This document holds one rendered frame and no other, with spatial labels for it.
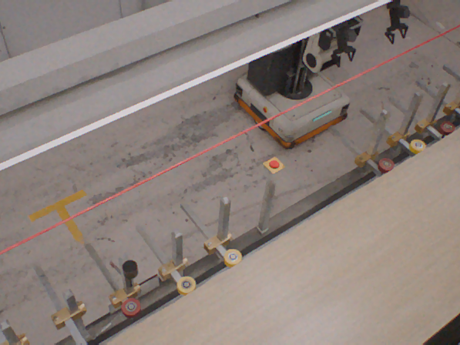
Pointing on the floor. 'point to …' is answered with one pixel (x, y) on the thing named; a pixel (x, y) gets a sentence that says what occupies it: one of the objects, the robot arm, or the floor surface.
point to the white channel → (109, 58)
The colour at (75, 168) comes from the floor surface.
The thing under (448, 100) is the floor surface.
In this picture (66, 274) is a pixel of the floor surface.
